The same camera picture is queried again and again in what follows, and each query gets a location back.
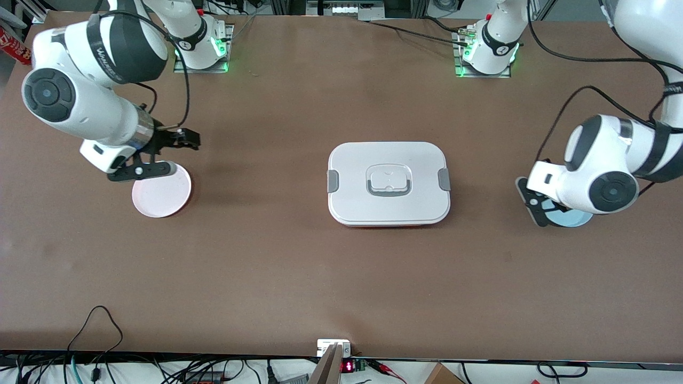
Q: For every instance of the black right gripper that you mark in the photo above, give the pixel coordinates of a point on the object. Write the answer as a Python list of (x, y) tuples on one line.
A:
[(163, 140)]

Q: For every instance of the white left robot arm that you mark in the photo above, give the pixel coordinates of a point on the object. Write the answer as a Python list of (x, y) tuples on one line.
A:
[(597, 176)]

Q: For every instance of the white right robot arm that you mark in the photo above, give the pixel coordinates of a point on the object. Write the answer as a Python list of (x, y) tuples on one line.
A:
[(80, 106)]

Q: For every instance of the white lunch box grey clips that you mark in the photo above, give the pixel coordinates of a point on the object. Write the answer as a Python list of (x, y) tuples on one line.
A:
[(411, 202)]

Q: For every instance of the brown cardboard box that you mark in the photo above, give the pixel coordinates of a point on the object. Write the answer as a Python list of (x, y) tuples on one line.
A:
[(440, 376)]

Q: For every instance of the pink round plate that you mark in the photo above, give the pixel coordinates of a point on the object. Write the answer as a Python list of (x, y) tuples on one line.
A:
[(160, 200)]

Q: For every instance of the red drink can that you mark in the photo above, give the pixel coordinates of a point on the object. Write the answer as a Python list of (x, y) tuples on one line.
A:
[(16, 50)]

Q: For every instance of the small white device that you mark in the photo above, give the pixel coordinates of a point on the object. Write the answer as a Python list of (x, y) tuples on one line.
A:
[(325, 346)]

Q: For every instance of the cardboard strip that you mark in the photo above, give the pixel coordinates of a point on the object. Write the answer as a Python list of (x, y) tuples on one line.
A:
[(328, 370)]

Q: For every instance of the red digit display module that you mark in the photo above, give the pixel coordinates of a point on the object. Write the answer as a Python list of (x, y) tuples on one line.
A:
[(348, 366)]

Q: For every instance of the red black clip leads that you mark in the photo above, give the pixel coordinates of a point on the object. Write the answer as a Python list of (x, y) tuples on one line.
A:
[(387, 368)]

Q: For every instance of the light blue round plate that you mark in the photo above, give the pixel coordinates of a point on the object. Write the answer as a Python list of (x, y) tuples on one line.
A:
[(576, 220)]

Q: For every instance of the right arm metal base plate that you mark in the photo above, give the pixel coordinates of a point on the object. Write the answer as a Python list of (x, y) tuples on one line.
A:
[(184, 69)]

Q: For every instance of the aluminium frame with white connector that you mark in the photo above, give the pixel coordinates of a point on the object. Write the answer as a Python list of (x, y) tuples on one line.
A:
[(344, 9)]

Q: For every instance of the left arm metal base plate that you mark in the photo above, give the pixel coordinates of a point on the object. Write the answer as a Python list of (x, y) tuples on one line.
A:
[(483, 76)]

